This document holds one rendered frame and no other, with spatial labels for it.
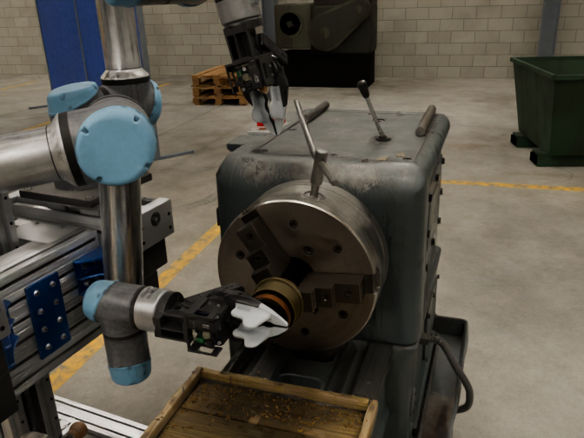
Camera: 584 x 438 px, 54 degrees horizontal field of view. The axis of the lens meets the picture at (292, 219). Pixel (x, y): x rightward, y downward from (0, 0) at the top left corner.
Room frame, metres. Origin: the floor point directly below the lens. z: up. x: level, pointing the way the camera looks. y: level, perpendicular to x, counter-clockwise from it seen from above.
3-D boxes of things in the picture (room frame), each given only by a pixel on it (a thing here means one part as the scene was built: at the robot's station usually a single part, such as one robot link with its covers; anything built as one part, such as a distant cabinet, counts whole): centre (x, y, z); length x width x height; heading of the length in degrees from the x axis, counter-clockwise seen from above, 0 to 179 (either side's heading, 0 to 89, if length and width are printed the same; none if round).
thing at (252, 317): (0.80, 0.06, 1.10); 0.09 x 0.06 x 0.03; 70
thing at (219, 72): (9.25, 0.88, 0.22); 1.25 x 0.86 x 0.44; 165
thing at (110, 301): (0.90, 0.31, 1.08); 0.11 x 0.08 x 0.09; 70
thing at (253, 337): (0.80, 0.06, 1.07); 0.09 x 0.06 x 0.03; 70
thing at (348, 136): (1.40, -0.13, 1.06); 0.59 x 0.48 x 0.39; 160
